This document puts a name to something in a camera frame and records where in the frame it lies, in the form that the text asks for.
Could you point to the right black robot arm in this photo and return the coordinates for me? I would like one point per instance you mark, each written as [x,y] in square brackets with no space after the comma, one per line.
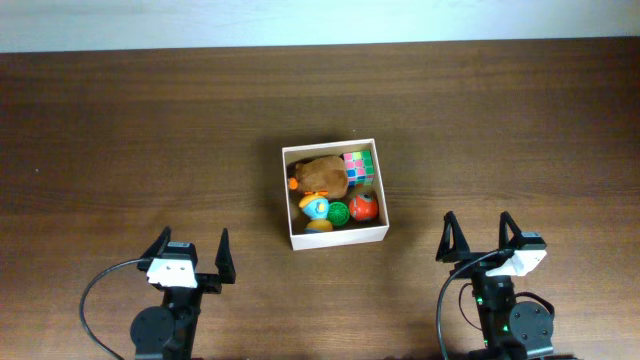
[513,325]

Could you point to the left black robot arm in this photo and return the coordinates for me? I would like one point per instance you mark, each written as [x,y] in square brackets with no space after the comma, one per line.
[168,331]

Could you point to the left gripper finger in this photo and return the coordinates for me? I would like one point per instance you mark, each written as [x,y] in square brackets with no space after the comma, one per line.
[224,260]
[164,248]

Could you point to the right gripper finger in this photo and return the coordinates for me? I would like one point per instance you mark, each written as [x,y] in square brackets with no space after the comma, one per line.
[511,237]
[453,246]

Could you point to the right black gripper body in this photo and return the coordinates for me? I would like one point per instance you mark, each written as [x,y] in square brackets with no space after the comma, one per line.
[476,274]

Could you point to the orange and blue duck toy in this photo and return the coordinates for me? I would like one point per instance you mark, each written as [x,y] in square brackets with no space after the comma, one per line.
[316,207]

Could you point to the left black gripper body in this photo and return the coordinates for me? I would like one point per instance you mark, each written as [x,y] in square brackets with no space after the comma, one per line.
[179,296]

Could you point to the red ball with eye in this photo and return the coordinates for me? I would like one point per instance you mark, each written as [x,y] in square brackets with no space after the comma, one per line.
[363,205]

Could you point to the brown plush bear toy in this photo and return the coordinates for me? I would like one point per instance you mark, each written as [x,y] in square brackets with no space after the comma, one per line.
[326,175]

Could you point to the white open cardboard box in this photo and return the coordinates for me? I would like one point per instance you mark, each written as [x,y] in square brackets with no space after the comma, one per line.
[354,234]

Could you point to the multicoloured puzzle cube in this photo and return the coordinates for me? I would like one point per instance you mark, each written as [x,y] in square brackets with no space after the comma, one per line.
[359,168]

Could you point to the green round plastic toy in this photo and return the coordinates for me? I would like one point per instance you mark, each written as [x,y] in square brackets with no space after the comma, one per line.
[338,214]

